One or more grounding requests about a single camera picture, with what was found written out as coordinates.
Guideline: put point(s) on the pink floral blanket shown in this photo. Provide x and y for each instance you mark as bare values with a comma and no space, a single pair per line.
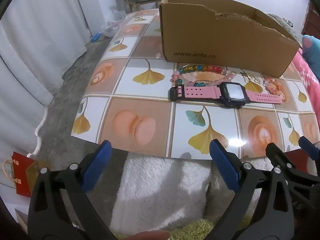
310,80

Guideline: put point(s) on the clear plastic bag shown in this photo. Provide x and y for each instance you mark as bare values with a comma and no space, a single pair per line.
113,25

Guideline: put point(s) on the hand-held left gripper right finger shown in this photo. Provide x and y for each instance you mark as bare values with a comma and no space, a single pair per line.
225,165

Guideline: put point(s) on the red gift bag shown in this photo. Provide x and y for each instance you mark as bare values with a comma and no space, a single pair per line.
21,172

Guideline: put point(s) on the brown cardboard box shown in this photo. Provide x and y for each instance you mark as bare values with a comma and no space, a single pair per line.
212,30

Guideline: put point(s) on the blue plastic item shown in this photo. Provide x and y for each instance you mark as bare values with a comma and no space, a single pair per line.
96,37

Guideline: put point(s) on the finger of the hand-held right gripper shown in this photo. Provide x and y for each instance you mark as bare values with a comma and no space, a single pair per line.
308,146
277,155

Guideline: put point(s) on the dark red cabinet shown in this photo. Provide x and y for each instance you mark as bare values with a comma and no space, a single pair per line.
312,20

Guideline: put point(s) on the white fluffy blanket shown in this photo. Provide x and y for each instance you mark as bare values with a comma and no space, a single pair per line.
160,192

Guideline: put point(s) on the gold toggle clasp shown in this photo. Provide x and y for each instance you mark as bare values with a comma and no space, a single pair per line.
249,75

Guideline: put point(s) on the white curtain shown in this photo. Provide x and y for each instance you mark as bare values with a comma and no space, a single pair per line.
37,55

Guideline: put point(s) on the teal cushion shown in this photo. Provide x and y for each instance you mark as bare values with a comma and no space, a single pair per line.
311,45

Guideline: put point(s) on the grey-green cloth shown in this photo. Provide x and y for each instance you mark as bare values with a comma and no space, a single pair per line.
285,27

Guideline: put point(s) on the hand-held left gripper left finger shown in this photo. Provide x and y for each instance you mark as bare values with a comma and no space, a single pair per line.
98,166

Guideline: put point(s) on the gold butterfly outline charm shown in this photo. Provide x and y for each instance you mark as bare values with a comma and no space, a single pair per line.
257,80

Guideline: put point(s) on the printed table cover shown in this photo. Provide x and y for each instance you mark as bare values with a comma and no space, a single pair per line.
140,85

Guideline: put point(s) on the green fluffy rug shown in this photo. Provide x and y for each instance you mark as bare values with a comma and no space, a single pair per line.
200,230

